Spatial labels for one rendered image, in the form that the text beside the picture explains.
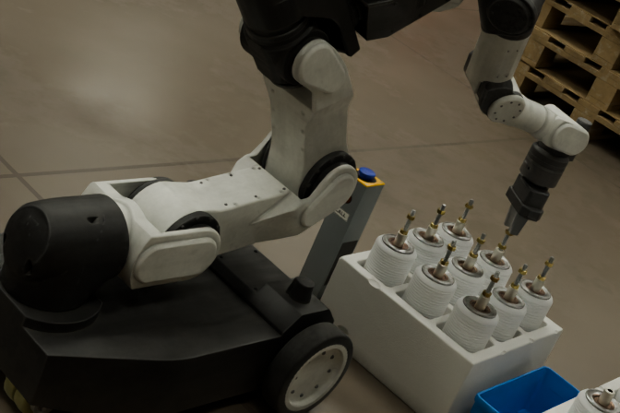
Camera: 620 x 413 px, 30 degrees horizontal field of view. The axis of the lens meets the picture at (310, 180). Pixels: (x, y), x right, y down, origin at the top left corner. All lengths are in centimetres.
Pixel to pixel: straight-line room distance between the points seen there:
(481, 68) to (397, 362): 66
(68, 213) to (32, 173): 86
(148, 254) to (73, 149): 100
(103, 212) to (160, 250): 12
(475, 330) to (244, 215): 55
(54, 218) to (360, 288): 83
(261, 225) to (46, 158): 81
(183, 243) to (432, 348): 65
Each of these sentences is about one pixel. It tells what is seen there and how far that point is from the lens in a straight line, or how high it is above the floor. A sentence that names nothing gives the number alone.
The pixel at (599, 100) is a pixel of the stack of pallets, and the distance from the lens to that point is 474.
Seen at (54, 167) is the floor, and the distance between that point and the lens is 286.
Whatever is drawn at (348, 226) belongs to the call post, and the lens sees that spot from 262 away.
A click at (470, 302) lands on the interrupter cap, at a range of 244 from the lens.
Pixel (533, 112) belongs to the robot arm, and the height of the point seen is 64.
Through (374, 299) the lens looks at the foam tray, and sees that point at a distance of 250.
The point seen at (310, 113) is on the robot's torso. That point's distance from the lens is 214.
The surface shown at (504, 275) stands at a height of 24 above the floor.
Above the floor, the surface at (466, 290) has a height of 22.
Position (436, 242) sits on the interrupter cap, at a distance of 262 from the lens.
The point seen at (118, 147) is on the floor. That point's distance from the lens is 305.
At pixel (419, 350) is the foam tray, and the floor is 12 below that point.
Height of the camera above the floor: 129
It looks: 23 degrees down
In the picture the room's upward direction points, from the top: 23 degrees clockwise
